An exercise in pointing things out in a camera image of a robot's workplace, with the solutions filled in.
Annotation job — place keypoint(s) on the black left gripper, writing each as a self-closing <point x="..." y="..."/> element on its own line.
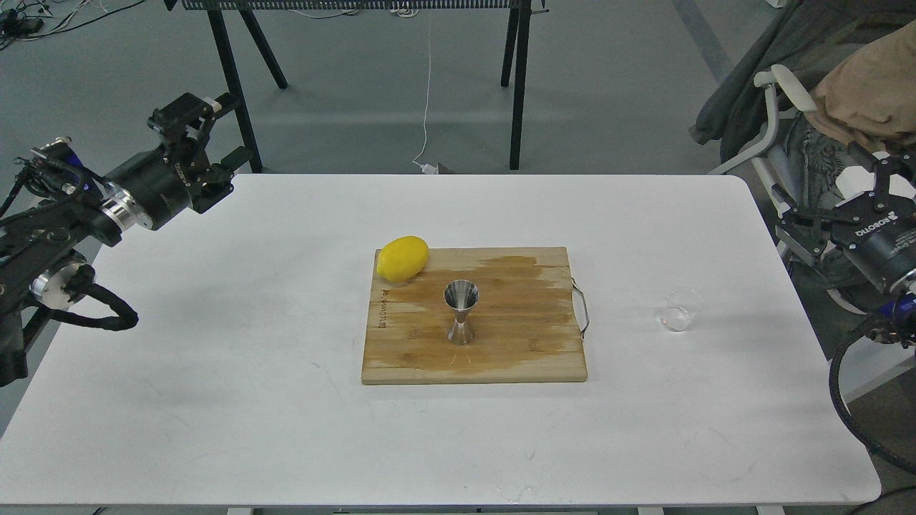
<point x="152" y="187"/>

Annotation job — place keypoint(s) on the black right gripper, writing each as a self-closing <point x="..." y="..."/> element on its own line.
<point x="883" y="250"/>

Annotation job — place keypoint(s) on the small clear glass beaker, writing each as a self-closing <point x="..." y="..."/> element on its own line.
<point x="682" y="307"/>

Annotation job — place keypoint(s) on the steel double jigger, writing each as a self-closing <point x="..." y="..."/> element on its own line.
<point x="461" y="296"/>

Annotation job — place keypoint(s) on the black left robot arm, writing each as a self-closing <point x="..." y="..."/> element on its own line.
<point x="56" y="203"/>

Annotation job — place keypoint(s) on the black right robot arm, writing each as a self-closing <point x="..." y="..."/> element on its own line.
<point x="881" y="347"/>

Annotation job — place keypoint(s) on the white office chair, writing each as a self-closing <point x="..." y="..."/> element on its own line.
<point x="785" y="96"/>

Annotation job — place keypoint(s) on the seated person in brown shirt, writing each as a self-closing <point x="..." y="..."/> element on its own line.
<point x="855" y="58"/>

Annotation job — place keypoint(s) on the yellow lemon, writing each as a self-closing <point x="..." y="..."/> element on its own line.
<point x="402" y="258"/>

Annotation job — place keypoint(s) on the wooden cutting board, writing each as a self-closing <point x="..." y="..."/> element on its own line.
<point x="524" y="324"/>

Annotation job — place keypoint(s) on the black metal frame table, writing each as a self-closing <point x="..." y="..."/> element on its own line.
<point x="398" y="85"/>

